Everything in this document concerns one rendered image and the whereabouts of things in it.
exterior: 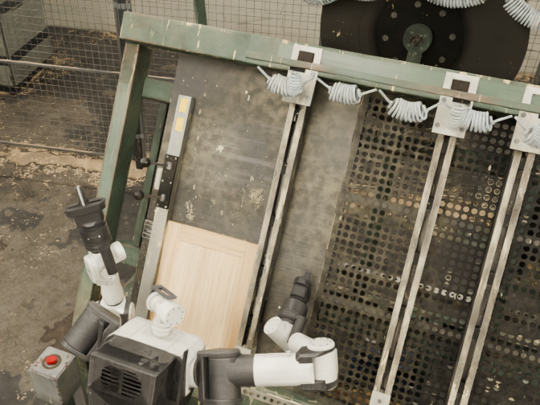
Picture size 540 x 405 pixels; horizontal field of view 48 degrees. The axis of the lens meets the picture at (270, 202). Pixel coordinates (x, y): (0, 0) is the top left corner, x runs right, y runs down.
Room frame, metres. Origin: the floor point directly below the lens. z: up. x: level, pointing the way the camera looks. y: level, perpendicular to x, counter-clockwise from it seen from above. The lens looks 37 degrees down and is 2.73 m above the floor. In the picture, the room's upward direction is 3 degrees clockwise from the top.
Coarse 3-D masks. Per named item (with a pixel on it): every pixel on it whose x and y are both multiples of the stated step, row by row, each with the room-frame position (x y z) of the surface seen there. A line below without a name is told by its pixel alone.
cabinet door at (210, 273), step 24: (168, 240) 1.70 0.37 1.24; (192, 240) 1.68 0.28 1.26; (216, 240) 1.66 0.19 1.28; (240, 240) 1.65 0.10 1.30; (168, 264) 1.65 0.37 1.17; (192, 264) 1.63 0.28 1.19; (216, 264) 1.61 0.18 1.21; (240, 264) 1.60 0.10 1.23; (168, 288) 1.60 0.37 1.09; (192, 288) 1.58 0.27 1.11; (216, 288) 1.56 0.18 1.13; (240, 288) 1.55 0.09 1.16; (192, 312) 1.53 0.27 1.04; (216, 312) 1.52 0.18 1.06; (240, 312) 1.50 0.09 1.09; (216, 336) 1.47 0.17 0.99
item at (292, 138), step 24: (312, 48) 1.88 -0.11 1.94; (288, 72) 1.86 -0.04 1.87; (312, 72) 1.83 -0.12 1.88; (312, 96) 1.80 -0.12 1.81; (288, 120) 1.80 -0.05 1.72; (288, 144) 1.78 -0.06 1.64; (288, 168) 1.71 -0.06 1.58; (288, 192) 1.69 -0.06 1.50; (264, 216) 1.63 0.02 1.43; (264, 240) 1.59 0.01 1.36; (264, 264) 1.54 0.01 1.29; (264, 288) 1.49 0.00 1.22; (240, 336) 1.41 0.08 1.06
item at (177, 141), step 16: (176, 112) 1.94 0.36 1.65; (192, 112) 1.96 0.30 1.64; (176, 144) 1.87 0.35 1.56; (176, 176) 1.82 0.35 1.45; (160, 208) 1.75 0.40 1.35; (160, 224) 1.72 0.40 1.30; (160, 240) 1.69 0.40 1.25; (160, 256) 1.66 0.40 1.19; (144, 272) 1.63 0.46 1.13; (144, 288) 1.60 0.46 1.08; (144, 304) 1.56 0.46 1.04
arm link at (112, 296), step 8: (104, 288) 1.41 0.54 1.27; (112, 288) 1.41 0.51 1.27; (120, 288) 1.44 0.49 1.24; (104, 296) 1.41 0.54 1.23; (112, 296) 1.41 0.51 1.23; (120, 296) 1.43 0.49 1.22; (104, 304) 1.43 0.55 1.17; (112, 304) 1.41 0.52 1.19; (120, 304) 1.43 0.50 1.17; (128, 304) 1.43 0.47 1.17; (120, 312) 1.40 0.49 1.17
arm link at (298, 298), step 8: (296, 280) 1.45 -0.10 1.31; (304, 280) 1.44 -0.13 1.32; (296, 288) 1.42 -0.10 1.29; (304, 288) 1.42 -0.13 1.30; (296, 296) 1.40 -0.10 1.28; (304, 296) 1.40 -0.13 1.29; (288, 304) 1.37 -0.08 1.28; (296, 304) 1.37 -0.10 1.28; (304, 304) 1.38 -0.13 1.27; (304, 312) 1.35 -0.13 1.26
